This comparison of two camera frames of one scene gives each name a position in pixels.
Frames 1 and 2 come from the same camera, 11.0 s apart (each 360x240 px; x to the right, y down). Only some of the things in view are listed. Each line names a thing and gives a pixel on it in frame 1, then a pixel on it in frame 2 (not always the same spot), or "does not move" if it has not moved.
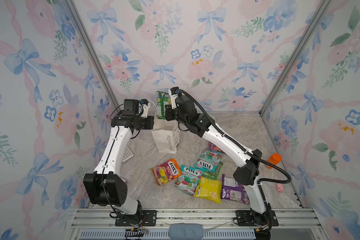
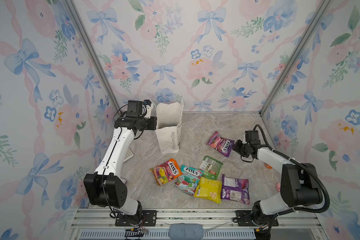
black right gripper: (168, 111) to (235, 148)
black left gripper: (150, 121) does not move
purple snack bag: (231, 190) does not move
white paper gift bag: (166, 134) does not move
